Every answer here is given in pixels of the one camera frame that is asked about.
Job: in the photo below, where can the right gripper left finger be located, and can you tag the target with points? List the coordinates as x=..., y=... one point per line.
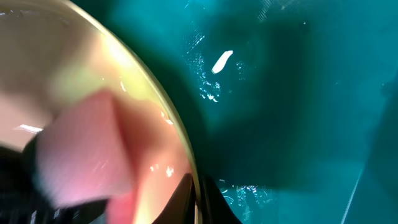
x=180, y=209

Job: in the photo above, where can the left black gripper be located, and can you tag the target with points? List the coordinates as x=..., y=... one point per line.
x=23, y=202

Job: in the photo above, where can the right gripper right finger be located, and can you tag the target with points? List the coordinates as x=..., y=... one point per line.
x=215, y=209

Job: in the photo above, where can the yellow-green plate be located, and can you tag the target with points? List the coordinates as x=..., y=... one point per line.
x=53, y=56

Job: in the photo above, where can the teal plastic tray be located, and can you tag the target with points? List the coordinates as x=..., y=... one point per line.
x=290, y=106

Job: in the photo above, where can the green and orange sponge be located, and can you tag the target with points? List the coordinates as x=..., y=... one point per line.
x=81, y=157

